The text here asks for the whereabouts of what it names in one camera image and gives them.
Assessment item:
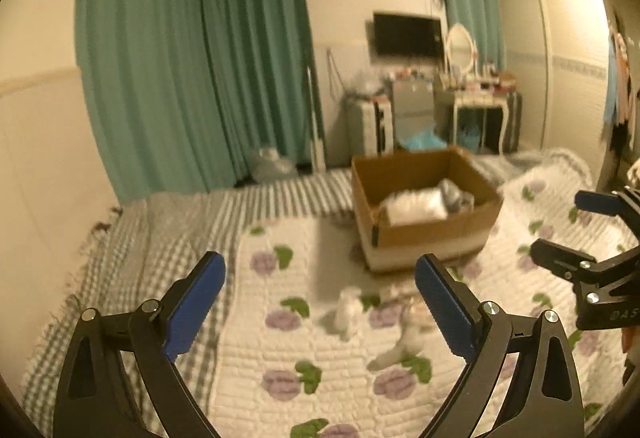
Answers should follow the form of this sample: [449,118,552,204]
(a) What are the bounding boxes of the white folded pole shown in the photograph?
[306,66,326,173]

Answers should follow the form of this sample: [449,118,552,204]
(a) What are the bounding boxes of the left green curtain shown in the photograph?
[75,0,236,203]

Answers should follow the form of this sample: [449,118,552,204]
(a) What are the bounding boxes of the white ribbed suitcase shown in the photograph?
[346,96,395,157]

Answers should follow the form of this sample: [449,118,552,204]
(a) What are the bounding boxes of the brown cardboard box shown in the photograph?
[352,147,502,273]

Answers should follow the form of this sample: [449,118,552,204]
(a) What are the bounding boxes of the white wardrobe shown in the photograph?
[499,0,610,177]

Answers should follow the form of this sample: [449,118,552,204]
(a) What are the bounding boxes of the white green plush toy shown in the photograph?
[333,287,362,336]

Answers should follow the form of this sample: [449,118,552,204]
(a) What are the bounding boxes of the white dressing table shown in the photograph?
[434,80,522,154]

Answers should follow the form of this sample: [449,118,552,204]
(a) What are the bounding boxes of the clear water jug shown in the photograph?
[250,147,298,184]

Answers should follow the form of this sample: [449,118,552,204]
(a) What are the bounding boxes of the grey small refrigerator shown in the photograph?
[390,80,435,146]

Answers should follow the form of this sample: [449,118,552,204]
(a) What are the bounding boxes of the grey checked blanket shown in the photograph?
[22,147,591,436]

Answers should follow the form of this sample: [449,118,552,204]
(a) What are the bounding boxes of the small white sock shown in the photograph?
[368,303,436,371]

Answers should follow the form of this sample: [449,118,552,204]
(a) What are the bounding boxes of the oval white vanity mirror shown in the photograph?
[445,24,477,76]

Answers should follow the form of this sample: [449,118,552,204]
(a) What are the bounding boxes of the black wall television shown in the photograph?
[373,13,444,59]

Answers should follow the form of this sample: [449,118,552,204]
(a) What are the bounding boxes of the clear plastic bag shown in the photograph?
[348,70,386,98]

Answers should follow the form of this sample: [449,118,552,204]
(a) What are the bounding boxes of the grey white sock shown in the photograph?
[438,178,475,213]

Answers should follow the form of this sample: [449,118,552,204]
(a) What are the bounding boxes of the white floral quilt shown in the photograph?
[207,160,636,437]

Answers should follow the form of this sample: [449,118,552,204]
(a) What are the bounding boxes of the hanging clothes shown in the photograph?
[603,27,637,127]

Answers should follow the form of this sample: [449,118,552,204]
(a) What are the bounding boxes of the middle green curtain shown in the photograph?
[202,0,314,177]

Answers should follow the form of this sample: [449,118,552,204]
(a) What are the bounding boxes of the floral white tissue pack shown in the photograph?
[381,188,449,226]

